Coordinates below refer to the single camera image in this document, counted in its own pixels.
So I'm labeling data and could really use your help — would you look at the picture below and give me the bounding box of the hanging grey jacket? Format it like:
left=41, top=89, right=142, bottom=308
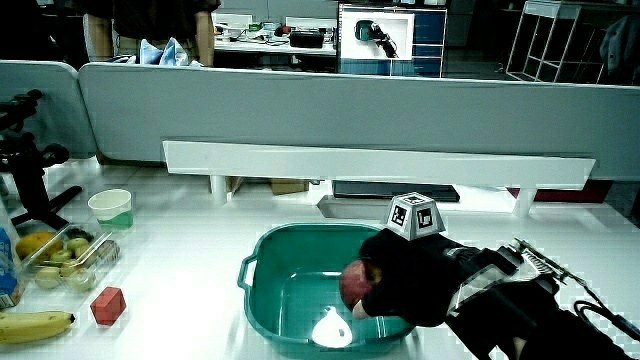
left=598, top=13, right=640, bottom=77

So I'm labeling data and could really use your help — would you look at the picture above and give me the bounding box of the red block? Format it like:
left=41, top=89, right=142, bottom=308
left=89, top=286, right=128, bottom=327

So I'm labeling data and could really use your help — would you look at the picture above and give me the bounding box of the green plastic basin plate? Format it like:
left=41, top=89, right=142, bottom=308
left=236, top=222, right=417, bottom=359

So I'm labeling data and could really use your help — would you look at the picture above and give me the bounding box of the brown cardboard box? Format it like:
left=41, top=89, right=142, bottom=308
left=269, top=178, right=311, bottom=197

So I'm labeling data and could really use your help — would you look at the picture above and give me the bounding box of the clear plastic fruit box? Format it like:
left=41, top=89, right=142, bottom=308
left=14, top=222, right=122, bottom=297

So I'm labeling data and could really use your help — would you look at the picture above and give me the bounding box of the grey flat tray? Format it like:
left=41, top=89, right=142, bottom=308
left=316, top=194, right=397, bottom=221

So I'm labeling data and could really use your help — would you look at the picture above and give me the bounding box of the orange fruit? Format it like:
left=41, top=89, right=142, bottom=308
left=14, top=230, right=65, bottom=261

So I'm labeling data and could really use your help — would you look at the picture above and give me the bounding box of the white metal rack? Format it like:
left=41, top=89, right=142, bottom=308
left=503, top=0, right=640, bottom=84

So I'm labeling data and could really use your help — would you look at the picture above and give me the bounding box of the person's right hand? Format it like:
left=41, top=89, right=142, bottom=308
left=351, top=192, right=489, bottom=329

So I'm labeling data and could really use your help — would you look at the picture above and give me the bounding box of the cluttered white desk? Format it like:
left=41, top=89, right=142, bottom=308
left=213, top=13, right=338, bottom=57

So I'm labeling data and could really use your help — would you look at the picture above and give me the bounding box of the black box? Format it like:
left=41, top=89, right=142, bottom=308
left=288, top=30, right=326, bottom=50

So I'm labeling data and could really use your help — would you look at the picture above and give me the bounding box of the white and green paper cup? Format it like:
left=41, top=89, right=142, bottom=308
left=87, top=188, right=135, bottom=232

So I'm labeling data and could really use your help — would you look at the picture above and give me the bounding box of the small grey partition panel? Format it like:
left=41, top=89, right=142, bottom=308
left=0, top=59, right=99, bottom=160

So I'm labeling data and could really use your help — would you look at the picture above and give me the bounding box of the black keyboard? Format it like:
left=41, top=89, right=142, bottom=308
left=331, top=179, right=462, bottom=204

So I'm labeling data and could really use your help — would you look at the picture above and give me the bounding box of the black cable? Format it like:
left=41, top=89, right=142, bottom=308
left=572, top=298, right=640, bottom=343

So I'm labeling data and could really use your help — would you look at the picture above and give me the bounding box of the light blue cloth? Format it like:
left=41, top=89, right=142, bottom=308
left=106, top=36, right=205, bottom=68

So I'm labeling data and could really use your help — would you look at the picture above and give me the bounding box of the large grey partition panel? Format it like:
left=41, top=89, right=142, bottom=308
left=77, top=61, right=640, bottom=182

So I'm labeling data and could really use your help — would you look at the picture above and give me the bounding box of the computer monitor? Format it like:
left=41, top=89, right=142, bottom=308
left=336, top=2, right=448, bottom=79

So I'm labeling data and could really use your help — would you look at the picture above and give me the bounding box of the red apple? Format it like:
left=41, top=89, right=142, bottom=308
left=338, top=259, right=383, bottom=312

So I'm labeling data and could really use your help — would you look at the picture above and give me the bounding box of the white desk shelf riser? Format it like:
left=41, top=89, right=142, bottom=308
left=161, top=139, right=598, bottom=219

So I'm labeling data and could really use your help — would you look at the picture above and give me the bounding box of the blue labelled bottle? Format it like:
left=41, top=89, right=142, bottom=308
left=0, top=225, right=25, bottom=312

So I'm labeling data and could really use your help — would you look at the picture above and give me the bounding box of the yellow banana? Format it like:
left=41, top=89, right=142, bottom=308
left=0, top=310, right=77, bottom=345

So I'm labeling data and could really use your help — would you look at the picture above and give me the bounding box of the black camera tripod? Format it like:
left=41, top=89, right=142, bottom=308
left=0, top=88, right=84, bottom=232

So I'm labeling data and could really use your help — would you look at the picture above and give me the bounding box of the dark red flat box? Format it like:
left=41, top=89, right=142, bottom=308
left=506, top=179, right=615, bottom=205

